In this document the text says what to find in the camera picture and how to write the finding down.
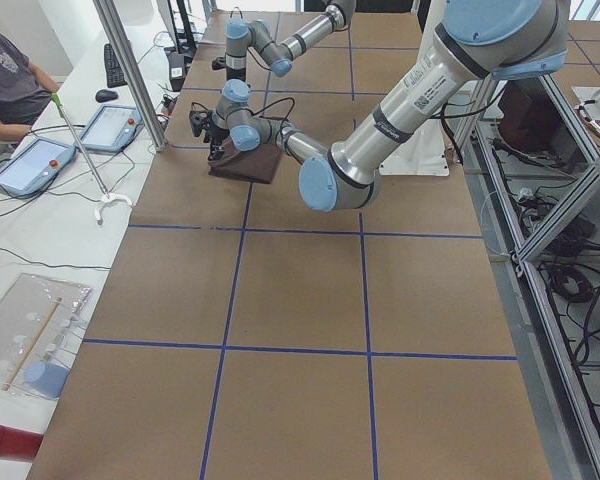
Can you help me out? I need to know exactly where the dark brown t-shirt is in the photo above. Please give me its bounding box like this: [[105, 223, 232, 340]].
[[208, 138, 282, 184]]

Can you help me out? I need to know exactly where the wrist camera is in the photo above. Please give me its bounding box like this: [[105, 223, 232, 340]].
[[188, 101, 212, 143], [211, 56, 227, 71]]

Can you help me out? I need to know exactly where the clear plastic bag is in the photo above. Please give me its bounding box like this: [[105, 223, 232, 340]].
[[0, 274, 92, 399]]

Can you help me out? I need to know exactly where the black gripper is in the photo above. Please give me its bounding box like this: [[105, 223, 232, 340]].
[[226, 66, 246, 81], [208, 119, 229, 161]]

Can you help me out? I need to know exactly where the black computer mouse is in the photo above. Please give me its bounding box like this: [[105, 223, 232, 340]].
[[94, 89, 119, 103]]

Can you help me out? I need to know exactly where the teach pendant tablet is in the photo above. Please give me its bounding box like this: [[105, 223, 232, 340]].
[[0, 138, 76, 197], [80, 104, 142, 153]]

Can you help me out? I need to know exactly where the red cylinder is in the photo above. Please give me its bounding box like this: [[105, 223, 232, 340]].
[[0, 424, 44, 462]]

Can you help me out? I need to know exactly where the reacher stick green handle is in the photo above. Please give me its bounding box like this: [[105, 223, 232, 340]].
[[51, 93, 133, 226]]

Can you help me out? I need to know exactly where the far teach pendant tablet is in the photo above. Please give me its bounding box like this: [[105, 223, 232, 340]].
[[80, 104, 142, 153]]

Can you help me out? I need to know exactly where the seated person grey shirt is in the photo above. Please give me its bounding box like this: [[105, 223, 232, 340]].
[[0, 33, 59, 143]]

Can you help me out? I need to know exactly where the black keyboard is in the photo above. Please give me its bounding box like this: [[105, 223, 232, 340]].
[[103, 43, 127, 88]]

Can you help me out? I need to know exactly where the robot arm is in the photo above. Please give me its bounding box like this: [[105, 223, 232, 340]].
[[193, 1, 570, 211], [223, 0, 356, 81]]

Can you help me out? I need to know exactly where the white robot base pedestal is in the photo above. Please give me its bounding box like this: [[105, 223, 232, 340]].
[[377, 0, 454, 177]]

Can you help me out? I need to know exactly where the aluminium frame post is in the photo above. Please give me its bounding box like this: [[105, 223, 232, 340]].
[[93, 0, 167, 152]]

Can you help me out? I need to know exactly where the near teach pendant tablet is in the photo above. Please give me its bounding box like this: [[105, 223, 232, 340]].
[[0, 138, 76, 197]]

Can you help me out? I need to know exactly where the wooden stick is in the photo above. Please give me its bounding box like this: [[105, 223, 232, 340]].
[[2, 297, 62, 391]]

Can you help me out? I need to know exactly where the black box with label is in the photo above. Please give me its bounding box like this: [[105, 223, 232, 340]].
[[167, 51, 187, 92]]

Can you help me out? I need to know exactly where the blue cup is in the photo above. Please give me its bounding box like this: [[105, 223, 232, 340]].
[[24, 361, 70, 399]]

